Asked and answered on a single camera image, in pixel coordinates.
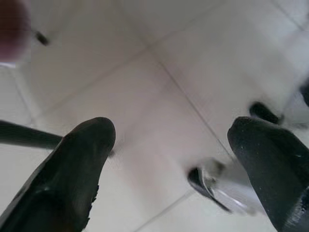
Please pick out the small black foot cap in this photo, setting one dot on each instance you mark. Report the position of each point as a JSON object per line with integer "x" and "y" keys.
{"x": 41, "y": 38}
{"x": 263, "y": 112}

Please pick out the grey robot foot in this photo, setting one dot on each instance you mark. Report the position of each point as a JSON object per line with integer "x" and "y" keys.
{"x": 202, "y": 181}

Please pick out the pink stool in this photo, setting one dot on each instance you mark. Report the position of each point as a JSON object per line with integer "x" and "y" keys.
{"x": 12, "y": 24}

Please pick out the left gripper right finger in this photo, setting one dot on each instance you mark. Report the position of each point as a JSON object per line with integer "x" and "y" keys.
{"x": 272, "y": 169}

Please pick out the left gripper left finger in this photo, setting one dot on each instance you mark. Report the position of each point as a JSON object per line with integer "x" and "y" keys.
{"x": 67, "y": 174}

